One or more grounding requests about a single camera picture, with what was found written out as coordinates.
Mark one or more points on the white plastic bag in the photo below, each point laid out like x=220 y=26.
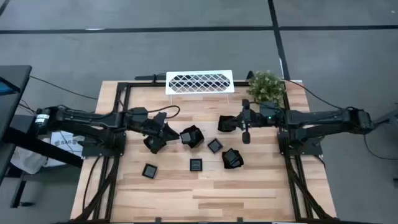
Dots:
x=29 y=161

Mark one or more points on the black frame clamp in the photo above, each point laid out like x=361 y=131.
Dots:
x=239 y=220
x=158 y=220

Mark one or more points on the glowing display screen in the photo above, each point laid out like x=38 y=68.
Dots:
x=4 y=88

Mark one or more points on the black mounting bar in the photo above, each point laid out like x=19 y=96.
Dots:
x=146 y=77

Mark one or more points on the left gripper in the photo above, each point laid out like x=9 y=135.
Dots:
x=143 y=124

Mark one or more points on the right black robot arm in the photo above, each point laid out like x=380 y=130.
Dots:
x=326 y=119

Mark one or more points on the black floor stand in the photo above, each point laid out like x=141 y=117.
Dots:
x=388 y=117

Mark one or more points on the white printed cardboard box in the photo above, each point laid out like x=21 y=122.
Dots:
x=63 y=143

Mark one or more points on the white lattice shelf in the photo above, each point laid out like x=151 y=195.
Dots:
x=199 y=71

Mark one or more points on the black frame bracket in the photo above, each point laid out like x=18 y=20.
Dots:
x=249 y=75

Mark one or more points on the small black square plate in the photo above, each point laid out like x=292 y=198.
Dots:
x=215 y=145
x=150 y=171
x=196 y=165

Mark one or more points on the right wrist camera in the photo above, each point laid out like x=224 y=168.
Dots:
x=245 y=105

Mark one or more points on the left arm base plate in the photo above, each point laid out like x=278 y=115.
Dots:
x=93 y=151

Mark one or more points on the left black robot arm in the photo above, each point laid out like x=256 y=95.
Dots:
x=77 y=118

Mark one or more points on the black aluminium table frame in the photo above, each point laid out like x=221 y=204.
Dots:
x=143 y=84

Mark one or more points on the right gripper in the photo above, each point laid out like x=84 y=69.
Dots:
x=248 y=121

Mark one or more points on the green artificial potted plant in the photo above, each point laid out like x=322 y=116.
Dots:
x=265 y=87

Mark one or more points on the black equipment box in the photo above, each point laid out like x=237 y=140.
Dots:
x=23 y=123

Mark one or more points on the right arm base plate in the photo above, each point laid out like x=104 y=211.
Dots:
x=314 y=148

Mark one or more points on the black desk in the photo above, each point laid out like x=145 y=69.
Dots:
x=15 y=77

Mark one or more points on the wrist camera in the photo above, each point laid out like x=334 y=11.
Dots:
x=245 y=105
x=160 y=118

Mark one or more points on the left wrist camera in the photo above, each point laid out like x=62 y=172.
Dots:
x=160 y=118

